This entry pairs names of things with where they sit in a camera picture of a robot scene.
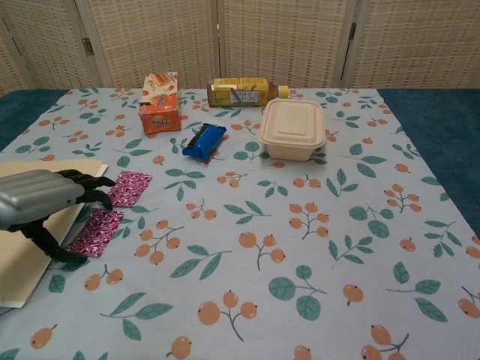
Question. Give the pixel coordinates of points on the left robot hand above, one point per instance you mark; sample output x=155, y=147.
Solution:
x=33, y=195

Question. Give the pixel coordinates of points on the pink patterned packet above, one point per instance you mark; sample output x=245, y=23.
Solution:
x=129, y=188
x=95, y=238

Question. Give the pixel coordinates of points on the cream notebook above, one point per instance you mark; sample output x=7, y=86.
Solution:
x=18, y=270

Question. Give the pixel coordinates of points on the woven folding screen panel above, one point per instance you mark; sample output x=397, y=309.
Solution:
x=285, y=37
x=48, y=41
x=11, y=63
x=161, y=37
x=420, y=41

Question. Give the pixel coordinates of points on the orange biscuit box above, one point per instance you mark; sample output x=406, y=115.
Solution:
x=159, y=120

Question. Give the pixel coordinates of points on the blue snack packet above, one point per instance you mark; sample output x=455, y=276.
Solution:
x=206, y=142

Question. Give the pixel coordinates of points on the yellow label tea bottle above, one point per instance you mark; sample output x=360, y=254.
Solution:
x=240, y=93

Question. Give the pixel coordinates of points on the floral tablecloth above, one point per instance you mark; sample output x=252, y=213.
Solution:
x=262, y=225

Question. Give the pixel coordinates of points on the beige lidded lunch box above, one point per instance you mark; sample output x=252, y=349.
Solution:
x=292, y=123

